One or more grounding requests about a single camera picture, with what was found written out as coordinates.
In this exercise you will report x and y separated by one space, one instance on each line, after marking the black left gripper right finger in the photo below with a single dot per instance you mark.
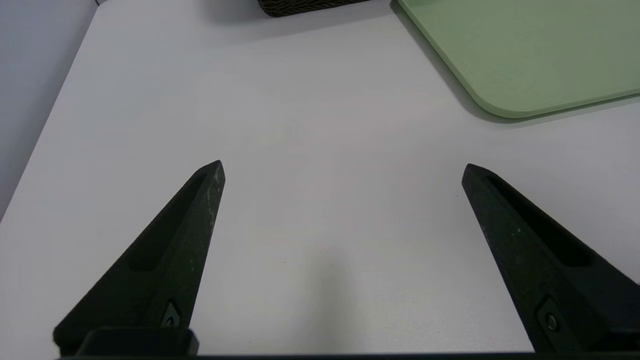
560 280

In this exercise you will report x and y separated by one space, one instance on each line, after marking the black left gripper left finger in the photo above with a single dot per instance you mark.
155 280

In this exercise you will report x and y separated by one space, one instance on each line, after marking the dark brown wicker basket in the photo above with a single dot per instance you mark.
310 6

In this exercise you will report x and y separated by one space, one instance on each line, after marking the light green plastic tray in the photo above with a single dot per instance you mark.
540 55

